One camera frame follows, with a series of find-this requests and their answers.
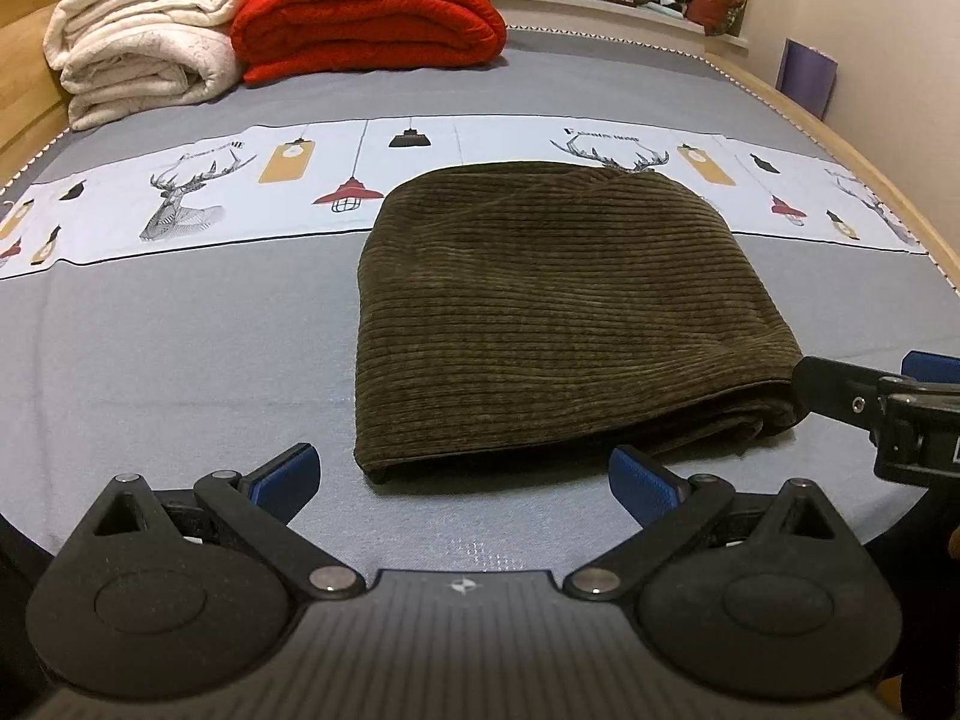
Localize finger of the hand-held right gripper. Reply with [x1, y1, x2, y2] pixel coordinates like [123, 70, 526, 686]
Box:
[790, 354, 887, 434]
[898, 349, 960, 391]

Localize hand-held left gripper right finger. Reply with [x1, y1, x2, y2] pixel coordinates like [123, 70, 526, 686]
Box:
[562, 445, 863, 605]

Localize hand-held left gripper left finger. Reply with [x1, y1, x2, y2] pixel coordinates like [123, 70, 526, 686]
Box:
[56, 442, 368, 603]

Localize olive corduroy pants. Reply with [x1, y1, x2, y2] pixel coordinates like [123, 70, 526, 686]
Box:
[352, 160, 808, 497]

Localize grey printed bed sheet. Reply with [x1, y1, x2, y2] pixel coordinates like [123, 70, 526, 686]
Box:
[0, 19, 960, 593]

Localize cream fluffy folded blanket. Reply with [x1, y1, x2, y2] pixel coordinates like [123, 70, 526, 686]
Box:
[58, 26, 245, 133]

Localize window sill ledge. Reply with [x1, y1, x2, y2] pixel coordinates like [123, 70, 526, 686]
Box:
[480, 0, 751, 55]

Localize red folded blanket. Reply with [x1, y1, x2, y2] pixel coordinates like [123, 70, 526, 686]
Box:
[230, 0, 509, 86]

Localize white folded blanket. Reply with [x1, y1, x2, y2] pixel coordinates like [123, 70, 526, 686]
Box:
[43, 0, 260, 76]

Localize purple folder against wall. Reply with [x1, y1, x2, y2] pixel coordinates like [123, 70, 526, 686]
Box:
[775, 37, 838, 122]

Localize wooden bed frame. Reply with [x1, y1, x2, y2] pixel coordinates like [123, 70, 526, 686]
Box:
[0, 0, 960, 290]

